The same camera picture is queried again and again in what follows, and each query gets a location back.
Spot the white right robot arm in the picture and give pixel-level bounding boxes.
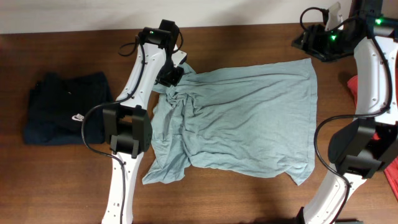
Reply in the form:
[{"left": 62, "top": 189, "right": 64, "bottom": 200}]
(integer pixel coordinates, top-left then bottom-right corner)
[{"left": 292, "top": 0, "right": 397, "bottom": 223}]

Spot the red garment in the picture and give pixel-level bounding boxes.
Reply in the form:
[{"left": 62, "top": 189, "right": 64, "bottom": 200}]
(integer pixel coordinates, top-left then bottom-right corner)
[{"left": 347, "top": 74, "right": 398, "bottom": 200}]

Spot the light blue t-shirt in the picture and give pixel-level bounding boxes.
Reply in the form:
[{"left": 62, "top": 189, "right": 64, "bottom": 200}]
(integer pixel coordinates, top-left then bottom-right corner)
[{"left": 142, "top": 58, "right": 317, "bottom": 184}]

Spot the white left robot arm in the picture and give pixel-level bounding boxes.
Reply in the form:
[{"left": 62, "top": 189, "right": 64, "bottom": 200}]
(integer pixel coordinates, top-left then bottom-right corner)
[{"left": 102, "top": 19, "right": 187, "bottom": 224}]

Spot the dark navy garment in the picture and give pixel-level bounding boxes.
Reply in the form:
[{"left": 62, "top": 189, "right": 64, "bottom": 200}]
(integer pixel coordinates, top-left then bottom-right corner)
[{"left": 23, "top": 72, "right": 113, "bottom": 146}]

